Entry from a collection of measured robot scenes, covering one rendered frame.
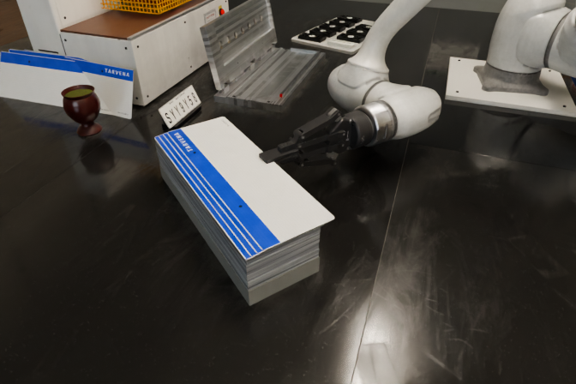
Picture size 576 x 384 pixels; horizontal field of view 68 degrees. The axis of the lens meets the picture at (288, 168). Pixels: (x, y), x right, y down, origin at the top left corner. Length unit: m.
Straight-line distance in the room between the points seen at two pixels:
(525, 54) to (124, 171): 1.09
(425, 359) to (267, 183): 0.36
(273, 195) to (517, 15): 0.91
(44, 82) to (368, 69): 0.90
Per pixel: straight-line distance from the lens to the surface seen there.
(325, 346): 0.65
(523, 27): 1.38
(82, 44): 1.32
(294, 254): 0.67
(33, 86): 1.44
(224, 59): 1.28
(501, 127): 1.25
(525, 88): 1.44
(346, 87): 1.05
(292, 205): 0.69
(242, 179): 0.75
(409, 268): 0.76
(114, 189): 0.96
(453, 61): 1.62
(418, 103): 0.96
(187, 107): 1.19
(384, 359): 0.65
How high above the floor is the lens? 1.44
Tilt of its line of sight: 34 degrees down
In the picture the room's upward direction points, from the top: straight up
